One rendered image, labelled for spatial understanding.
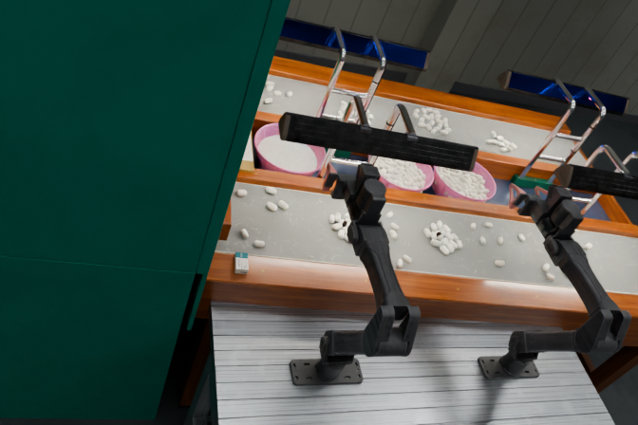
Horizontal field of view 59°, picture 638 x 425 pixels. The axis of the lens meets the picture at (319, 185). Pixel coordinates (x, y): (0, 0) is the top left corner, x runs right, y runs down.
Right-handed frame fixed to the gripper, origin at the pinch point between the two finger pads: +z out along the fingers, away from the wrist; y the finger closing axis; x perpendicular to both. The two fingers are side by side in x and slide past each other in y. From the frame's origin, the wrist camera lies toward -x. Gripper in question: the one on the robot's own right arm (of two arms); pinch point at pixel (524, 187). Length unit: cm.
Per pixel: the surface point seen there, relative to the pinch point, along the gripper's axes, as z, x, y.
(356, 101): 26, -5, 52
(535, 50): 231, 58, -176
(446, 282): -13.4, 30.9, 17.2
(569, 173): 7.8, -1.7, -21.3
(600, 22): 231, 25, -214
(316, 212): 15, 33, 55
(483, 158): 51, 30, -27
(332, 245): 1, 33, 52
